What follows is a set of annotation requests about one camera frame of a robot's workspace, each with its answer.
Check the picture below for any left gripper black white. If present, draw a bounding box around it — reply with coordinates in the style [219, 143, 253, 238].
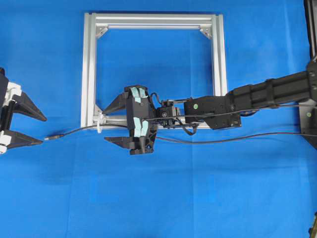
[0, 67, 47, 154]

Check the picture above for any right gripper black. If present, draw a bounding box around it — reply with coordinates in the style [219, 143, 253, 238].
[102, 85, 180, 155]

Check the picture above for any black wire with plug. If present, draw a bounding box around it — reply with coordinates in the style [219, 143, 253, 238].
[44, 125, 317, 145]

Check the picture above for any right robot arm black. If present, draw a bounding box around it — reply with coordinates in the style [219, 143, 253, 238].
[103, 61, 317, 155]

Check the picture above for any blue table cloth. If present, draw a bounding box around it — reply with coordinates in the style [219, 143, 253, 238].
[0, 0, 317, 238]

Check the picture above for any black stand right edge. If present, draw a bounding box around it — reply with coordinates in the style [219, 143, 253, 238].
[299, 0, 317, 148]

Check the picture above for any white string loop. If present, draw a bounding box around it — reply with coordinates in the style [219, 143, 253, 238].
[93, 112, 106, 134]

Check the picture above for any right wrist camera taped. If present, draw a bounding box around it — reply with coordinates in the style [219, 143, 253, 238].
[124, 85, 155, 138]

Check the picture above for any aluminium profile square frame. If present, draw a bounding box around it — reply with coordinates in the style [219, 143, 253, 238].
[80, 11, 228, 130]

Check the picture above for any black camera cable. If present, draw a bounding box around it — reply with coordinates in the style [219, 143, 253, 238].
[146, 104, 317, 123]

